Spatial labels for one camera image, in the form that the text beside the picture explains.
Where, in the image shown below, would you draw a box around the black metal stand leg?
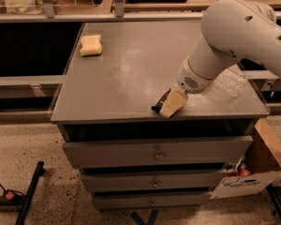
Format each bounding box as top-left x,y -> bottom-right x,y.
15,161 -> 46,225

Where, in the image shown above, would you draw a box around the bottom grey drawer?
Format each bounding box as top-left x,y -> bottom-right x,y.
92,191 -> 212,210

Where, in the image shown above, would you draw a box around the top grey drawer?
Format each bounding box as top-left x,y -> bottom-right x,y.
63,136 -> 253,168

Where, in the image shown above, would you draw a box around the metal shelf rail frame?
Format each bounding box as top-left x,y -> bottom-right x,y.
0,0 -> 281,23

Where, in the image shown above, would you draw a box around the clear plastic water bottle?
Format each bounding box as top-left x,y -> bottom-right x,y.
214,67 -> 247,98

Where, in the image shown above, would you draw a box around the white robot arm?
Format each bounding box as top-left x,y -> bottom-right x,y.
157,0 -> 281,118

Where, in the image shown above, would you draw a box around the yellow sponge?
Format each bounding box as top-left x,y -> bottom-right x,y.
80,35 -> 102,56

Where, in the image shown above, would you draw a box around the grey drawer cabinet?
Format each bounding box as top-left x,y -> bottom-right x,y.
52,21 -> 268,198

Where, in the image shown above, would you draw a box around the orange cable clamp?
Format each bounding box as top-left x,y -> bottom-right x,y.
4,189 -> 15,201

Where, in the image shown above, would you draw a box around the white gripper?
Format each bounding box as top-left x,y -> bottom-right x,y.
159,59 -> 214,118

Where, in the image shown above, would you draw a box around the grey drawer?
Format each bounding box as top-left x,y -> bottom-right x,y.
92,191 -> 212,210
63,136 -> 253,168
81,170 -> 224,192

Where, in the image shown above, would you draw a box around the cardboard box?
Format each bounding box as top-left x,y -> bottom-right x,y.
211,119 -> 281,200

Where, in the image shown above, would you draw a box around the middle grey drawer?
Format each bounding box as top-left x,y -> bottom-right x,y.
81,170 -> 224,192

